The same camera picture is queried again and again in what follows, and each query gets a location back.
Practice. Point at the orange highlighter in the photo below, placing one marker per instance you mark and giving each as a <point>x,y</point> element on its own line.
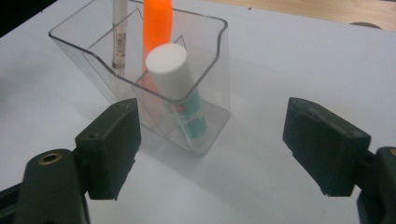
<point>157,25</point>

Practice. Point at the white green glue stick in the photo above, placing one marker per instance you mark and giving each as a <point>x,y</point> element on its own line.
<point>174,81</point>

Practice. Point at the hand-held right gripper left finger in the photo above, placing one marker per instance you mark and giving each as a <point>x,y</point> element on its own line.
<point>112,149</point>

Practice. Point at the clear plastic pen organizer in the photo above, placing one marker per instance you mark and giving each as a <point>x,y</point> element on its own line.
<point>211,93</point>

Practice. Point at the silver pen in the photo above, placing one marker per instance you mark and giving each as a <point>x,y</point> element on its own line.
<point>119,37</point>

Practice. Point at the wooden table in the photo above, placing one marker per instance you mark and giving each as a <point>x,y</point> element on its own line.
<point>311,9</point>

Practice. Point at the white table board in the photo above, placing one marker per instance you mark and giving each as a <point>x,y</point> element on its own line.
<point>280,62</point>

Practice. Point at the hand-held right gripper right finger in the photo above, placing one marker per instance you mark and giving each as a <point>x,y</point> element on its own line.
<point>323,146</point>

